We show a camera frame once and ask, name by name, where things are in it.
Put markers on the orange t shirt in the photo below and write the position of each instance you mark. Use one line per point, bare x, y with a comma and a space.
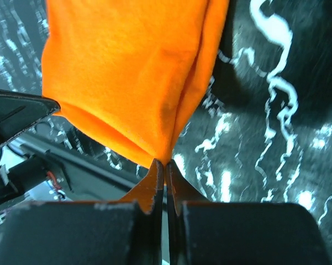
129, 74

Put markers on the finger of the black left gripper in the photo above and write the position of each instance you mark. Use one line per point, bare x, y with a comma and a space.
20, 111

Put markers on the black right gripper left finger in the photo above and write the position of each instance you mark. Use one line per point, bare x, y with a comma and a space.
124, 231

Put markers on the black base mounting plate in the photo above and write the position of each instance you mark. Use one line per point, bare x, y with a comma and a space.
82, 177

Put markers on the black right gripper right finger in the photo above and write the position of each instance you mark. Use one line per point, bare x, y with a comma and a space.
205, 232

